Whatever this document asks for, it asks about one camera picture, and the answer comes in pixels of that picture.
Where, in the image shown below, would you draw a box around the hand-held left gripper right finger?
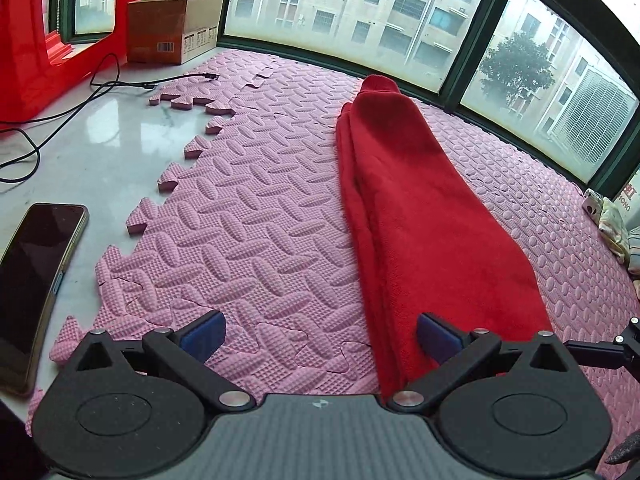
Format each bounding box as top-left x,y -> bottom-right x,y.
386,311 -> 571,415

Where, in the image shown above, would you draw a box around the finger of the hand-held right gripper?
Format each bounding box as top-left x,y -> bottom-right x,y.
565,316 -> 640,372

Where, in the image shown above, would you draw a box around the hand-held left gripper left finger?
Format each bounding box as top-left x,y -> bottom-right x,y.
75,309 -> 252,416

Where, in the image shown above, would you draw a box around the red sweatpants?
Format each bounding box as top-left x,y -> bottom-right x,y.
335,75 -> 553,398

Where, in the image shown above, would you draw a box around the person's right hand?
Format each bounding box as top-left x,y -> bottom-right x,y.
605,430 -> 640,466

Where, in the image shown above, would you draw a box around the striped cloth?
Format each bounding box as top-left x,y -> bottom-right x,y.
626,225 -> 640,276

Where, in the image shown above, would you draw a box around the pale yellow patterned cloth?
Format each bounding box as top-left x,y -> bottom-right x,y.
582,187 -> 632,265

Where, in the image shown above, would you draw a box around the pink foam floor mat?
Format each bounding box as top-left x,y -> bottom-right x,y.
25,49 -> 640,480

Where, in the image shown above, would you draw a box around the white printed box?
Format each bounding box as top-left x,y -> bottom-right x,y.
617,170 -> 640,211

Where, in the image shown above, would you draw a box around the black smartphone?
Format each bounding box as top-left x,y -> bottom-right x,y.
0,202 -> 90,396

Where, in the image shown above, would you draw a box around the white louvered panel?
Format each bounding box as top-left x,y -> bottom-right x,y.
550,62 -> 636,166

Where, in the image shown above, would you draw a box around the green tree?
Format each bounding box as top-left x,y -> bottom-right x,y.
477,35 -> 556,116

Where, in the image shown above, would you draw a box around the brown cardboard box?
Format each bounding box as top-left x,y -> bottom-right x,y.
126,0 -> 225,66

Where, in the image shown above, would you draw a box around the red plastic stool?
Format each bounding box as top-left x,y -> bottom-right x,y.
0,0 -> 146,138

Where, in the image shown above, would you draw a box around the beige apartment building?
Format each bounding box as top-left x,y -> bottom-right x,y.
75,0 -> 501,96

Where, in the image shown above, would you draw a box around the black cable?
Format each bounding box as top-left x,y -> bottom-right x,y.
0,52 -> 220,126
0,80 -> 160,183

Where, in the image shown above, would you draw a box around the dark green window frame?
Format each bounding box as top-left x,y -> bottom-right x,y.
47,0 -> 640,196

